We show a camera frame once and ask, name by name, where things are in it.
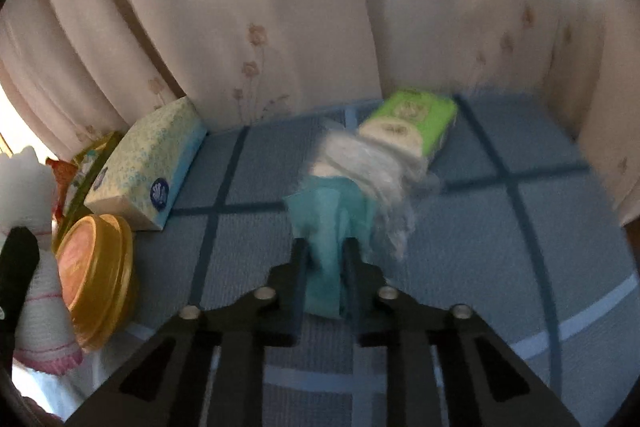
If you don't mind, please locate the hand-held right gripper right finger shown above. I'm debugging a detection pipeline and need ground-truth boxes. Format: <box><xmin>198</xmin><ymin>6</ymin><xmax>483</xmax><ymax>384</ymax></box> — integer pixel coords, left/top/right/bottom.
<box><xmin>344</xmin><ymin>239</ymin><xmax>582</xmax><ymax>427</ymax></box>

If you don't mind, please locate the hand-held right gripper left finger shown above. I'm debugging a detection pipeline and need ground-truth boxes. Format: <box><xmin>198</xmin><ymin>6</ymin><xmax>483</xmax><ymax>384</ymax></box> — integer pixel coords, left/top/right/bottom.
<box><xmin>65</xmin><ymin>238</ymin><xmax>309</xmax><ymax>427</ymax></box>

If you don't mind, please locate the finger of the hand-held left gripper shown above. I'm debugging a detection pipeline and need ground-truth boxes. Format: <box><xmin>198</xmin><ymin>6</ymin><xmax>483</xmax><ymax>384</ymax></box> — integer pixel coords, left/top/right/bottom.
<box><xmin>0</xmin><ymin>227</ymin><xmax>42</xmax><ymax>379</ymax></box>

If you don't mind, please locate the white towel with pink trim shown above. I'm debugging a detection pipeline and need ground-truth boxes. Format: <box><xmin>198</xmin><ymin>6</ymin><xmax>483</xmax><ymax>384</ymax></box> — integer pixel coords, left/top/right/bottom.
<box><xmin>12</xmin><ymin>232</ymin><xmax>85</xmax><ymax>377</ymax></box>

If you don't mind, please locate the teal cloth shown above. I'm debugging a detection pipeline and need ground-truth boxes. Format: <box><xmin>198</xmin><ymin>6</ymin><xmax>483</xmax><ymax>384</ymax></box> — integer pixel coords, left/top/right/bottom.
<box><xmin>282</xmin><ymin>174</ymin><xmax>381</xmax><ymax>320</ymax></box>

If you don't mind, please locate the orange patterned cloth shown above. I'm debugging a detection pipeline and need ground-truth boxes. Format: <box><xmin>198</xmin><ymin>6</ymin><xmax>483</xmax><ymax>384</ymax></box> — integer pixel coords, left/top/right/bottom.
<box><xmin>46</xmin><ymin>158</ymin><xmax>77</xmax><ymax>210</ymax></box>

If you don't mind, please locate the white mesh cloth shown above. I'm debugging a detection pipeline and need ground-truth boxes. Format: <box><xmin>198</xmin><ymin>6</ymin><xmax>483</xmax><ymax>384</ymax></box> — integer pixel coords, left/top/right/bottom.
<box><xmin>306</xmin><ymin>119</ymin><xmax>442</xmax><ymax>262</ymax></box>

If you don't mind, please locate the gold metal tin tray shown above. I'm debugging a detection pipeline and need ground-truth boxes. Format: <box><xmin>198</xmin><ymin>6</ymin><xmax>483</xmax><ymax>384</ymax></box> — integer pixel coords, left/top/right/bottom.
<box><xmin>52</xmin><ymin>131</ymin><xmax>125</xmax><ymax>249</ymax></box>

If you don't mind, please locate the floral tissue box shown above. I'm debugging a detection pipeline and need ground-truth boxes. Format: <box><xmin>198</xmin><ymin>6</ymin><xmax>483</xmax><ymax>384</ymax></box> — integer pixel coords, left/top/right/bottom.
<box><xmin>83</xmin><ymin>96</ymin><xmax>209</xmax><ymax>232</ymax></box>

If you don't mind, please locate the green tissue packet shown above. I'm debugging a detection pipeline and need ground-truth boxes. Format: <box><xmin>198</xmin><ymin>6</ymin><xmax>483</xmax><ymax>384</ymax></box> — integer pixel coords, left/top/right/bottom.
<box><xmin>359</xmin><ymin>89</ymin><xmax>459</xmax><ymax>159</ymax></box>

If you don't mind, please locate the white floral curtain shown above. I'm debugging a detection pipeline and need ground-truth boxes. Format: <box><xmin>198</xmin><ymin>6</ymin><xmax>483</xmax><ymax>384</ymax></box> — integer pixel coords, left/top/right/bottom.
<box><xmin>0</xmin><ymin>0</ymin><xmax>640</xmax><ymax>229</ymax></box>

